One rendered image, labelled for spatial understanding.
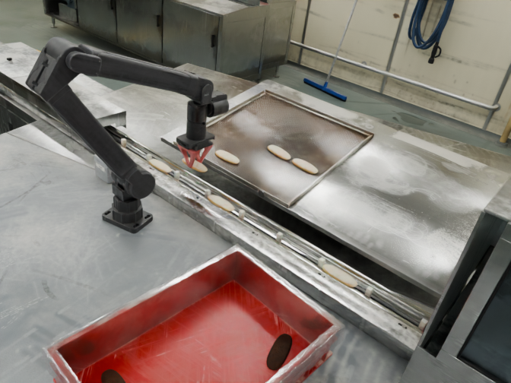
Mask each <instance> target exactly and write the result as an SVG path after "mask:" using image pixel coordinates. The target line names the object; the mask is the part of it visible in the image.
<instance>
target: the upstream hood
mask: <svg viewBox="0 0 511 383"><path fill-rule="evenodd" d="M35 62H36V61H35V60H33V59H31V58H29V57H27V56H26V55H24V54H22V53H20V52H18V51H17V50H15V49H12V48H11V47H10V46H7V45H5V44H4V43H2V42H0V83H1V84H3V85H5V86H6V87H8V88H9V89H11V90H13V91H14V92H15V93H17V94H19V95H20V96H22V97H23V98H24V99H26V100H28V101H29V102H31V103H32V104H34V105H35V106H37V107H39V108H40V109H42V110H43V111H45V112H47V113H48V114H50V115H51V116H53V117H54V118H56V119H58V120H59V121H60V122H62V123H63V124H65V125H67V124H66V123H65V121H64V120H63V119H62V118H61V117H60V116H59V115H58V114H57V113H56V112H55V111H54V110H53V109H52V108H51V107H50V106H49V105H48V104H47V103H46V102H45V101H44V100H43V99H42V98H41V97H40V96H39V95H38V94H36V93H35V92H34V91H32V90H31V89H30V88H29V87H28V86H27V85H26V84H25V81H26V79H27V77H28V75H29V74H30V72H31V70H32V68H33V66H34V64H35ZM68 85H69V86H70V88H71V89H72V90H73V92H74V93H75V94H76V96H77V97H78V98H79V99H80V100H81V102H82V103H83V104H84V105H85V106H86V107H87V108H88V109H89V110H90V112H91V113H92V114H93V115H94V117H95V118H96V119H97V120H98V121H99V123H100V124H101V125H102V126H103V127H104V126H108V125H112V124H115V123H116V128H117V127H119V126H122V127H124V128H126V116H127V115H126V110H124V109H122V108H120V107H118V106H117V105H115V104H113V103H111V102H110V101H108V100H105V99H104V98H102V97H100V96H98V95H96V94H95V93H93V92H91V91H89V90H88V89H86V88H84V87H82V86H80V85H79V84H76V83H75V82H73V81H71V82H70V83H69V84H68ZM67 126H68V125H67ZM69 128H70V127H69Z"/></svg>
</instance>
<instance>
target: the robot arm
mask: <svg viewBox="0 0 511 383"><path fill-rule="evenodd" d="M79 74H85V75H87V76H92V77H102V78H109V79H113V80H117V81H124V82H128V83H132V84H138V85H142V86H146V87H153V88H157V89H161V90H168V91H172V92H175V93H179V94H182V95H184V96H186V97H188V98H189V99H191V100H189V101H188V102H187V119H186V133H185V134H183V135H179V136H177V137H176V142H178V147H179V149H180V151H181V152H182V155H183V156H184V158H185V160H186V164H187V166H188V167H189V168H192V166H193V163H194V161H195V158H196V159H197V161H198V162H200V163H202V161H203V160H204V158H205V157H206V155H207V154H208V152H209V151H210V149H211V148H212V147H213V142H212V141H210V140H212V139H213V140H214V139H215V135H213V134H212V133H210V132H208V131H206V122H207V117H208V118H211V117H215V116H219V115H223V114H225V113H227V112H228V110H229V103H228V100H227V95H226V94H225V93H223V92H221V91H219V90H214V84H213V82H212V81H210V80H208V79H207V78H204V77H202V76H201V75H199V74H196V73H195V72H192V71H187V70H180V69H174V68H169V67H166V66H162V65H157V64H154V63H150V62H146V61H142V60H139V59H134V58H130V57H128V56H124V55H119V54H115V53H112V52H107V51H104V50H101V49H96V48H94V47H92V46H87V45H84V44H79V45H77V44H74V43H71V42H69V41H68V40H66V39H64V38H62V37H59V36H57V37H53V38H52V39H50V40H49V41H48V42H47V44H46V45H45V47H43V49H42V51H41V53H40V55H39V57H38V58H37V60H36V62H35V64H34V66H33V68H32V70H31V72H30V74H29V75H28V77H27V79H26V81H25V84H26V85H27V86H28V87H29V88H30V89H31V90H32V91H34V92H35V93H36V94H38V95H39V96H40V97H41V98H42V99H43V100H44V101H45V102H46V103H47V104H48V105H49V106H50V107H51V108H52V109H53V110H54V111H55V112H56V113H57V114H58V115H59V116H60V117H61V118H62V119H63V120H64V121H65V123H66V124H67V125H68V126H69V127H70V128H71V129H72V130H73V131H74V132H75V133H76V134H77V135H78V136H79V137H80V139H81V140H82V141H83V142H84V143H85V144H86V145H87V146H88V147H89V148H90V149H91V150H92V151H93V152H94V153H95V154H96V155H97V156H98V157H99V158H100V159H101V160H102V161H103V162H104V163H105V164H106V165H107V167H108V168H109V169H110V170H111V176H112V178H113V180H114V181H115V182H114V183H112V189H113V194H114V196H113V203H112V207H111V208H110V209H109V210H107V211H105V212H104V213H102V218H103V220H104V221H106V222H108V223H111V224H112V225H114V226H117V227H119V228H121V229H123V230H126V231H128V232H130V233H133V234H135V233H137V232H139V231H140V230H141V229H143V228H144V227H145V226H147V225H148V224H149V223H150V222H151V221H152V220H153V214H150V213H148V212H147V211H144V210H143V207H142V203H141V199H142V198H146V197H147V196H148V195H149V194H150V193H151V192H152V191H153V190H154V187H155V184H156V181H155V178H154V177H153V176H152V174H151V173H150V172H148V171H147V170H146V169H143V168H142V167H141V166H139V165H138V164H137V163H136V162H135V161H133V159H132V158H131V157H130V156H129V155H128V154H127V153H126V152H125V151H124V150H123V149H122V148H121V147H120V146H119V145H118V144H117V142H116V141H115V140H114V139H113V137H112V136H111V135H110V134H109V133H108V131H107V130H106V129H105V128H104V127H103V126H102V125H101V124H100V123H99V121H98V120H97V119H96V118H95V117H94V115H93V114H92V113H91V112H90V110H89V109H88V108H87V107H86V106H85V105H84V104H83V103H82V102H81V100H80V99H79V98H78V97H77V96H76V94H75V93H74V92H73V90H72V89H71V88H70V86H69V85H68V84H69V83H70V82H71V81H73V80H74V79H75V78H76V77H77V76H78V75H79ZM202 148H204V149H205V150H204V152H203V154H202V156H201V158H200V154H199V150H201V149H202ZM186 151H188V153H189V154H190V162H189V158H188V155H187V152H186Z"/></svg>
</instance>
